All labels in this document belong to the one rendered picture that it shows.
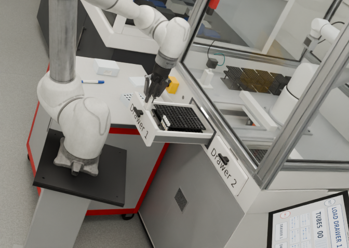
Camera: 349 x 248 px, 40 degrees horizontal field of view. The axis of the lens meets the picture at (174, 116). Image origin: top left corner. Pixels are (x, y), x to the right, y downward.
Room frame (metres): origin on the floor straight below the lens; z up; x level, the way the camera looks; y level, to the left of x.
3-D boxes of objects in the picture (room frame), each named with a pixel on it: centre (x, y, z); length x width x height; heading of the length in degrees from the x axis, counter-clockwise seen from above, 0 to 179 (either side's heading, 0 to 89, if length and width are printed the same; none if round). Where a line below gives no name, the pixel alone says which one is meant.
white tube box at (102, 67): (2.41, 0.47, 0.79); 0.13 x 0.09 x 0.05; 128
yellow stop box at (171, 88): (2.38, 0.09, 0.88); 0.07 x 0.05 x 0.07; 37
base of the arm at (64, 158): (1.57, 0.29, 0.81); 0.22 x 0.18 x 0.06; 14
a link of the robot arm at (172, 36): (1.90, 0.15, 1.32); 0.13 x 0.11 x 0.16; 57
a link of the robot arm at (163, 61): (1.89, 0.14, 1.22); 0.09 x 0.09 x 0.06
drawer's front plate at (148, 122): (1.93, 0.14, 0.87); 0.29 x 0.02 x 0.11; 37
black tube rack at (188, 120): (2.05, -0.02, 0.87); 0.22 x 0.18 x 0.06; 127
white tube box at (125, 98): (2.22, 0.23, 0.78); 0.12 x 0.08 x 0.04; 143
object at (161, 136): (2.06, -0.03, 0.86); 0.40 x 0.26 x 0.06; 127
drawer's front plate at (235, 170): (1.87, -0.31, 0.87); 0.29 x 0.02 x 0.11; 37
